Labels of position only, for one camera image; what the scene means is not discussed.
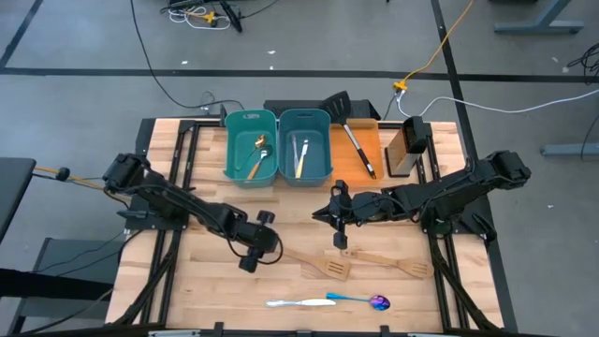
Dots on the iridescent blue spoon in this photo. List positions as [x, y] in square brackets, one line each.
[380, 303]

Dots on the wooden black box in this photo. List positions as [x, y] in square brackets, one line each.
[414, 133]

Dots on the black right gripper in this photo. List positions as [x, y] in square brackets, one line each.
[365, 208]

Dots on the slim steel table knife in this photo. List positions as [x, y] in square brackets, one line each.
[295, 154]

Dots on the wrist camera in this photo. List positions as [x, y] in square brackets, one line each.
[340, 241]
[248, 264]

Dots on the black side desk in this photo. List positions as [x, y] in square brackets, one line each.
[14, 187]

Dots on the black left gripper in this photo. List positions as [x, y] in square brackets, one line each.
[259, 238]

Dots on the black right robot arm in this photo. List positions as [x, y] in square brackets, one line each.
[449, 192]

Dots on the grey desk foot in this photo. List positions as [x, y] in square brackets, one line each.
[571, 150]

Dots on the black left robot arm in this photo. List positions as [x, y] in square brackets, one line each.
[187, 210]

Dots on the green plastic bin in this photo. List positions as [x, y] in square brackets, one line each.
[243, 121]

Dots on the black flat box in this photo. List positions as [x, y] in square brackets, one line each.
[281, 106]

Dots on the grey desk leg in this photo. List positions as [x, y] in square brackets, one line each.
[538, 27]

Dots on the orange wooden board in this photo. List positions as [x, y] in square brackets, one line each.
[344, 159]

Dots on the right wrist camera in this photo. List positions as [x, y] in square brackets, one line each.
[340, 241]

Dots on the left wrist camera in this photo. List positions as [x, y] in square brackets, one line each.
[248, 264]

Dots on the black low stand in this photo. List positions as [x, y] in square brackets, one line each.
[28, 283]

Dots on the large wooden slotted spatula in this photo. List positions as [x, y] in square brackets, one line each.
[337, 268]

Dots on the slim wooden slotted spatula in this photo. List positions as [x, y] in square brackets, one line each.
[416, 269]

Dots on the white plastic knife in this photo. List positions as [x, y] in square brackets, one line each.
[304, 303]

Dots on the blue-grey plastic bin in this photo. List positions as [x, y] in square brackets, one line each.
[318, 150]

